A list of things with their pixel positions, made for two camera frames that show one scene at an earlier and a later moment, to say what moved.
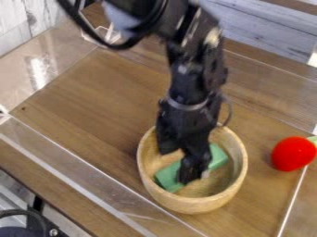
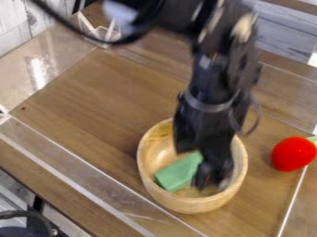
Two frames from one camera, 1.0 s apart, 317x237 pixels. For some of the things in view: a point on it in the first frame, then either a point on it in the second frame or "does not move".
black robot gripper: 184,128 -> 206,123
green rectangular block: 168,178 does not move
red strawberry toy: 292,153 does not move
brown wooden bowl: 210,193 does not move
